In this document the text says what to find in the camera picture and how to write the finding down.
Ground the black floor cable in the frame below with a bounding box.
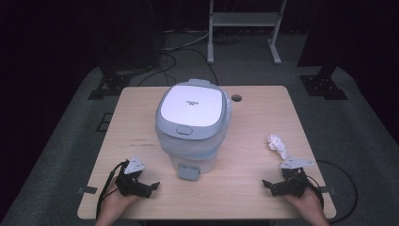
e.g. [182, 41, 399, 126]
[136, 47, 219, 88]

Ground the white metal stand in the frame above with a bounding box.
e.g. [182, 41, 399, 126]
[206, 0, 288, 66]

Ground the black stand base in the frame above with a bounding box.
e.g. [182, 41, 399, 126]
[88, 62, 134, 101]
[298, 64, 349, 101]

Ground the person's right hand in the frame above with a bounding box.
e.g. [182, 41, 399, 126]
[283, 180, 325, 220]

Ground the white grey pedal trash can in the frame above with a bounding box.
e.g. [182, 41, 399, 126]
[154, 78, 233, 182]

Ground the grey floor cable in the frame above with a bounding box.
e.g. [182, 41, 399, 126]
[162, 30, 211, 53]

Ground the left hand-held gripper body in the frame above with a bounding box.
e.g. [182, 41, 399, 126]
[114, 155, 153, 198]

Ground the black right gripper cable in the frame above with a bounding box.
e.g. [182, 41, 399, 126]
[309, 159, 359, 225]

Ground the dark floor outlet plate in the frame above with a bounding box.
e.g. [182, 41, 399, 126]
[95, 112, 114, 133]

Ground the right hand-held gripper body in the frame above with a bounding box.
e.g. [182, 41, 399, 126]
[270, 156, 315, 200]

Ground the person's left hand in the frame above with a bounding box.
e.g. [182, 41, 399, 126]
[101, 184, 143, 218]

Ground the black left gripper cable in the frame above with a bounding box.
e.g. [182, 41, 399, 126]
[95, 159, 130, 219]

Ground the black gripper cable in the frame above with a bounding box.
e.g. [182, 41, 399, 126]
[309, 159, 359, 225]
[95, 159, 130, 219]

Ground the white tissue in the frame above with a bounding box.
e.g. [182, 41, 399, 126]
[266, 134, 289, 160]

